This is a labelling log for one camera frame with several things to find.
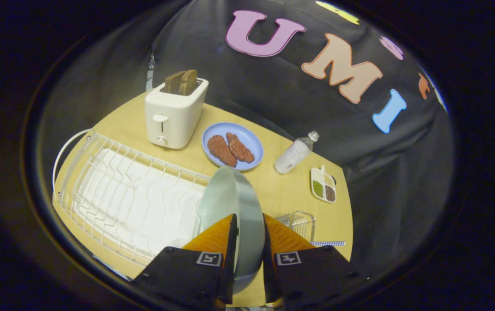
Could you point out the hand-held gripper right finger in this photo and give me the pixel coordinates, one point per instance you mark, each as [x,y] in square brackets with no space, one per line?
[267,246]

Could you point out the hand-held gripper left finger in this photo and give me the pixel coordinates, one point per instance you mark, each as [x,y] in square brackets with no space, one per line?
[231,242]

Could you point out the pale green plate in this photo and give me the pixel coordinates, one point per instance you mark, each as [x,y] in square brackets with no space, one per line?
[247,216]

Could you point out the blue plate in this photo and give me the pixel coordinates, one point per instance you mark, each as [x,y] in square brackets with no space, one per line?
[249,140]

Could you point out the blue checkered cloth strip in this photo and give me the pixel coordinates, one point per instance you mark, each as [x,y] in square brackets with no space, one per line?
[328,243]

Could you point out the white divided bean tray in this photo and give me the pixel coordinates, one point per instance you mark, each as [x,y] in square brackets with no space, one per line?
[324,185]

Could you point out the brown fried meat piece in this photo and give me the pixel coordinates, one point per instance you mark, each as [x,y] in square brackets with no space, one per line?
[240,149]
[222,150]

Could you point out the clear plastic water bottle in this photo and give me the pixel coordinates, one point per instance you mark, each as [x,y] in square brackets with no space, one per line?
[292,155]

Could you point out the white toaster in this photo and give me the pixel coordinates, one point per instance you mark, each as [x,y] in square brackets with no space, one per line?
[174,116]

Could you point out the black backdrop cloth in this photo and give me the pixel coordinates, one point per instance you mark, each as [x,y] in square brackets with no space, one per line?
[308,86]

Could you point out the brown toast slice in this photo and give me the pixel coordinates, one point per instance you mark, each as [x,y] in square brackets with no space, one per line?
[188,82]
[173,82]

